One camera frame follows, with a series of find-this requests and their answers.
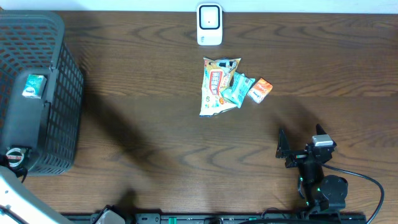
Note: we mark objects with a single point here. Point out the orange red snack packet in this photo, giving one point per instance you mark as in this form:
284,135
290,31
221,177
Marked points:
260,90

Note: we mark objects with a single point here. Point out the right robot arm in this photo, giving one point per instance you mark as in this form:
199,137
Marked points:
323,193

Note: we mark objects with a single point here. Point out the black plastic mesh basket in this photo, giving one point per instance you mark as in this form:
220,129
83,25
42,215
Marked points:
32,42

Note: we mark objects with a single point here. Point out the teal white packet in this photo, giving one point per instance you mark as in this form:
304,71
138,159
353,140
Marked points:
34,86

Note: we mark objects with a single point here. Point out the dark green Zam-Buk box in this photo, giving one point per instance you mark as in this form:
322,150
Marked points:
18,157

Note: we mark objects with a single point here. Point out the green snack packet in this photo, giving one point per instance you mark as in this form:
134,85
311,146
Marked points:
239,89

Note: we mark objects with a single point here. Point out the large orange white snack bag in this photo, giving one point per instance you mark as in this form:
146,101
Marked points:
217,77

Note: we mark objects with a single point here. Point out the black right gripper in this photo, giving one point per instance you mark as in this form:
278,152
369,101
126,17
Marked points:
296,157

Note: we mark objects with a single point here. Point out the white barcode scanner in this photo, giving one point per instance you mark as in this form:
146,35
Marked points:
209,24

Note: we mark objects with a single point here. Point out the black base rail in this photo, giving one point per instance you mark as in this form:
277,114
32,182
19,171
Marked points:
270,215

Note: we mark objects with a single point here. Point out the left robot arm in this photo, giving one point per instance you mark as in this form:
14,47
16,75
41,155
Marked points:
19,205

